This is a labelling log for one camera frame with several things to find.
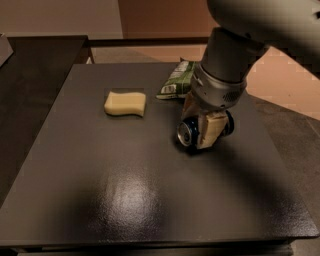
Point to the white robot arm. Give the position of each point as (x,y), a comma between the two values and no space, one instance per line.
(244,32)

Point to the yellow sponge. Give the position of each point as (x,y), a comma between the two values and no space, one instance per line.
(118,104)

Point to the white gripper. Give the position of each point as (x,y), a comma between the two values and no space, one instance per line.
(216,91)

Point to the blue pepsi can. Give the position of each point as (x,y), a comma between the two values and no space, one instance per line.
(188,131)

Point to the green chip bag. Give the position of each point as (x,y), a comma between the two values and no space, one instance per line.
(178,83)

